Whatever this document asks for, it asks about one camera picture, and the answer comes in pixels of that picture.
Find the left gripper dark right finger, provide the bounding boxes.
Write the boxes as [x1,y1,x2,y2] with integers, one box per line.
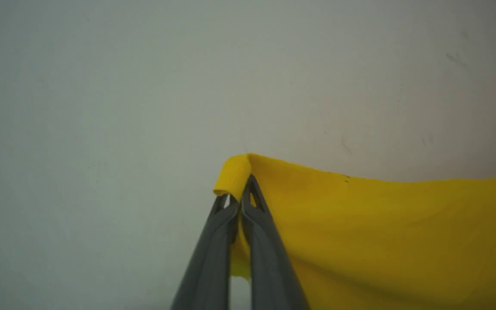
[240,174,310,310]

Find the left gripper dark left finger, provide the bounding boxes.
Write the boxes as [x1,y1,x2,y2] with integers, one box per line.
[170,194,240,310]

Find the yellow printed t-shirt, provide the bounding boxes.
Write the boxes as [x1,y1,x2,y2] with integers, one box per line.
[213,153,496,310]

